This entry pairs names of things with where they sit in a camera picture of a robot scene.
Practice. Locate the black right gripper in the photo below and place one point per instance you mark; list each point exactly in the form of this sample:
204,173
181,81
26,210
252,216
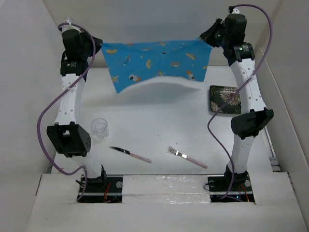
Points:
207,36

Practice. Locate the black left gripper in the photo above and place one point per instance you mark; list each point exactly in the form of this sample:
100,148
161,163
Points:
84,36

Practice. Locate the blue space print cloth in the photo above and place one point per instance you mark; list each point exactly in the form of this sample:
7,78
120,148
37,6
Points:
132,63

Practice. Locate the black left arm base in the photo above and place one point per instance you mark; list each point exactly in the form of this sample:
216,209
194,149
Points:
110,193

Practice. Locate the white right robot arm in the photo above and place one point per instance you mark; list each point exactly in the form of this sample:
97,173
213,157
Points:
229,34

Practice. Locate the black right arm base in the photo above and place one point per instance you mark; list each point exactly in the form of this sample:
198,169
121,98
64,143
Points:
240,191

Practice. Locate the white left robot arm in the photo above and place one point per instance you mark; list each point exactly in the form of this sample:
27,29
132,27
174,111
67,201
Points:
68,137

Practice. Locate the black floral square plate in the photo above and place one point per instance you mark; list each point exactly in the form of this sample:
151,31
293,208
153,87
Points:
218,95

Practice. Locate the clear plastic cup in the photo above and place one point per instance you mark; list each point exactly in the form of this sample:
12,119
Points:
100,128

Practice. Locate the pink handled knife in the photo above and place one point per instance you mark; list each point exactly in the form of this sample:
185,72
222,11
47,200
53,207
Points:
130,154

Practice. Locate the pink handled fork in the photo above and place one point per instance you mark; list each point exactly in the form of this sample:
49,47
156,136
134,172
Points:
176,152

